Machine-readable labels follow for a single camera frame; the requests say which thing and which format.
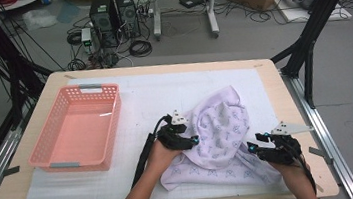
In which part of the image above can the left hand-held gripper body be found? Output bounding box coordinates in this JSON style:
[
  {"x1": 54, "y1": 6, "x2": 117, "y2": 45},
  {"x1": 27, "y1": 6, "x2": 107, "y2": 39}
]
[{"x1": 153, "y1": 108, "x2": 194, "y2": 154}]

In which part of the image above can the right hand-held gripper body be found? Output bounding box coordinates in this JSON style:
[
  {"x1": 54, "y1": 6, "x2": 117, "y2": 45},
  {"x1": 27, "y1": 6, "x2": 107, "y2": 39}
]
[{"x1": 252, "y1": 117, "x2": 317, "y2": 170}]

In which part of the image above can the lavender printed cloth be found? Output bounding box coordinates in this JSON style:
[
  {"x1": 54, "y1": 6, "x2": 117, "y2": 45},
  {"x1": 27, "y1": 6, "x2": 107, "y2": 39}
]
[{"x1": 150, "y1": 81, "x2": 284, "y2": 198}]

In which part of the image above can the pink plastic basket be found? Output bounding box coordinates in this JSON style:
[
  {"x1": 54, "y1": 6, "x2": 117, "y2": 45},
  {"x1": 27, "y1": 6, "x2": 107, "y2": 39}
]
[{"x1": 20, "y1": 79, "x2": 130, "y2": 181}]

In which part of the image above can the person's right hand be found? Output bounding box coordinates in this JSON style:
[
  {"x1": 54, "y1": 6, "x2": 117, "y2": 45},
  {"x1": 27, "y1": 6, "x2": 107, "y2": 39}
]
[{"x1": 270, "y1": 158, "x2": 311, "y2": 187}]

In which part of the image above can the person's left hand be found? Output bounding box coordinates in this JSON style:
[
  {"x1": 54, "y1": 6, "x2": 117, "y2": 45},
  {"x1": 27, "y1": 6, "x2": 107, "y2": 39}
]
[{"x1": 142, "y1": 138, "x2": 183, "y2": 180}]

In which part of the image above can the white grid mat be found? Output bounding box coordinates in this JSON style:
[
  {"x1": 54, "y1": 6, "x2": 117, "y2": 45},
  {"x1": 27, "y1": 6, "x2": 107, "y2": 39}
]
[{"x1": 7, "y1": 55, "x2": 292, "y2": 199}]

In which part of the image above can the white metal stand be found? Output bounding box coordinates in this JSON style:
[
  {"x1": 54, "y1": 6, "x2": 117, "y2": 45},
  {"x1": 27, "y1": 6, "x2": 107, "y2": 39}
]
[{"x1": 149, "y1": 0, "x2": 225, "y2": 46}]

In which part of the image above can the white floor board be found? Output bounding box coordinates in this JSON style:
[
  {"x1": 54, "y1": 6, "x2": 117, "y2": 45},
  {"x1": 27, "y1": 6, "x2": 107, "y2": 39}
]
[{"x1": 275, "y1": 0, "x2": 353, "y2": 28}]

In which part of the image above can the white power unit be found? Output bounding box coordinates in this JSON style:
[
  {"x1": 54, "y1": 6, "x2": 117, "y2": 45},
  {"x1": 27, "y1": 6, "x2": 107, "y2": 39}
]
[{"x1": 79, "y1": 27, "x2": 95, "y2": 54}]

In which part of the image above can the slim black computer tower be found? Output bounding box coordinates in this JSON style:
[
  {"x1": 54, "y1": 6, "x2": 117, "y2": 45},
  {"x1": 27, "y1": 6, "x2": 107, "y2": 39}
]
[{"x1": 114, "y1": 0, "x2": 141, "y2": 40}]

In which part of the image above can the large black computer tower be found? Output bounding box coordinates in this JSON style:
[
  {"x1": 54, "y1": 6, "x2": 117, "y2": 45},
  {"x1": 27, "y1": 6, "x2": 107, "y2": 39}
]
[{"x1": 87, "y1": 0, "x2": 122, "y2": 50}]

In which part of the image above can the clear plastic bag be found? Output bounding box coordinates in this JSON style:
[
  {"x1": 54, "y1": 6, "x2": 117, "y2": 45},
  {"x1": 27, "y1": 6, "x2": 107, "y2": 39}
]
[{"x1": 22, "y1": 7, "x2": 59, "y2": 32}]

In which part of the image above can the white round table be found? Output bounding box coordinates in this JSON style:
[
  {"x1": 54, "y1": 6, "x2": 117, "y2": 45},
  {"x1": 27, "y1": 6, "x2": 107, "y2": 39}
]
[{"x1": 0, "y1": 0, "x2": 47, "y2": 13}]

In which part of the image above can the left hand-held gripper cable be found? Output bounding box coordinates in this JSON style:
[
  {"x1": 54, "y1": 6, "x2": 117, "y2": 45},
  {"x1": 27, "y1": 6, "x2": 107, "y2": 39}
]
[{"x1": 122, "y1": 113, "x2": 180, "y2": 190}]

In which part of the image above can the hand-held gripper cable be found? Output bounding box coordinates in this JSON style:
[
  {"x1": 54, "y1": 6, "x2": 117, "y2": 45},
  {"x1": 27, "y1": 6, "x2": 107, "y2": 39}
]
[
  {"x1": 122, "y1": 113, "x2": 180, "y2": 190},
  {"x1": 295, "y1": 150, "x2": 319, "y2": 197}
]

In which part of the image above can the right hand-held gripper cable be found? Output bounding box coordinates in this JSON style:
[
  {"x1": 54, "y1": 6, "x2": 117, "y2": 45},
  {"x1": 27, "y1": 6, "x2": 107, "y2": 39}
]
[{"x1": 295, "y1": 150, "x2": 319, "y2": 197}]

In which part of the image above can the grey metal bracket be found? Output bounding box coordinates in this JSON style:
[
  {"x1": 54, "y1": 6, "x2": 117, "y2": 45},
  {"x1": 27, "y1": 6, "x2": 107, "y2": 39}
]
[
  {"x1": 308, "y1": 143, "x2": 335, "y2": 168},
  {"x1": 0, "y1": 165, "x2": 23, "y2": 185}
]

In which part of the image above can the coiled black cable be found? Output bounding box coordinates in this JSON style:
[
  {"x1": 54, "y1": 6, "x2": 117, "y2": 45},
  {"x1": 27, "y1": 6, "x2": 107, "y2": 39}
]
[{"x1": 128, "y1": 38, "x2": 154, "y2": 59}]

